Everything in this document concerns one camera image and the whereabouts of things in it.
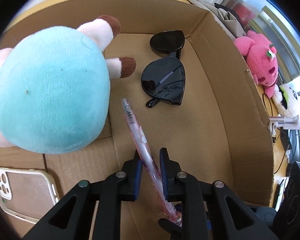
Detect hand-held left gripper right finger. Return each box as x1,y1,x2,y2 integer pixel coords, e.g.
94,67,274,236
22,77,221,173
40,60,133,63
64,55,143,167
160,147,278,240

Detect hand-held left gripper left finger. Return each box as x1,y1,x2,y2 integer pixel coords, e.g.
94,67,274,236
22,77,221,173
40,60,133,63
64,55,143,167
22,149,143,240

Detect pink transparent pen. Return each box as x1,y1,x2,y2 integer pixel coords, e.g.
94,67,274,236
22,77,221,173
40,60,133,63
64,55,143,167
122,98,183,227

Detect cardboard box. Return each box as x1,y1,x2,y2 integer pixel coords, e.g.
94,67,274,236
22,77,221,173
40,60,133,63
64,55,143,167
0,0,275,240

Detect black sunglasses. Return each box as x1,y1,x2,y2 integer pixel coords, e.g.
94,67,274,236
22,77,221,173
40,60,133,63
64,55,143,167
141,30,186,108

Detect pink and teal plush toy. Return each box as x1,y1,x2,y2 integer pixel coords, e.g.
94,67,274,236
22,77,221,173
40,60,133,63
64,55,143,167
0,15,137,154

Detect clear white phone case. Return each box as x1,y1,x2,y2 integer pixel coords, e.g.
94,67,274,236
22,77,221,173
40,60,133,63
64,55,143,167
0,166,59,224

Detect white phone stand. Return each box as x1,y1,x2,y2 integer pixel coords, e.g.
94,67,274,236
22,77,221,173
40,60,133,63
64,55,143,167
269,116,300,136

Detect white plush toy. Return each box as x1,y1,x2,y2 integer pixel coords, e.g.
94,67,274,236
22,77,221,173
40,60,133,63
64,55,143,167
272,84,300,117

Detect bright pink plush toy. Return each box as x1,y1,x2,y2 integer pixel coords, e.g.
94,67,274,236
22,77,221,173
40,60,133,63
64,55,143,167
234,30,278,98

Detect grey cloth bag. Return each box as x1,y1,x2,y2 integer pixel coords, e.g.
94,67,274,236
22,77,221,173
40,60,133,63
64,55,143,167
186,0,247,39

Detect frosted glass door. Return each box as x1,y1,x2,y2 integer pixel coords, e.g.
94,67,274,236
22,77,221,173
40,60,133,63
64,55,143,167
215,0,300,95

